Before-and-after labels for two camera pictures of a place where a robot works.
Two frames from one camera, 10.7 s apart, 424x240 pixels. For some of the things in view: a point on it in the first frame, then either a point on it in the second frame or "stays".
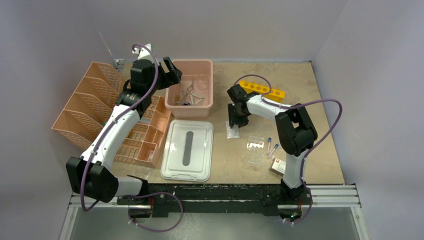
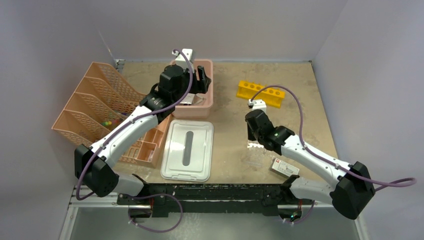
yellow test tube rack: x=276 y=94 stays
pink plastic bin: x=193 y=96 stays
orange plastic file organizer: x=91 y=107 stays
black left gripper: x=171 y=78 → x=200 y=86
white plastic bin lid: x=187 y=150 stays
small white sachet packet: x=232 y=132 → x=188 y=99
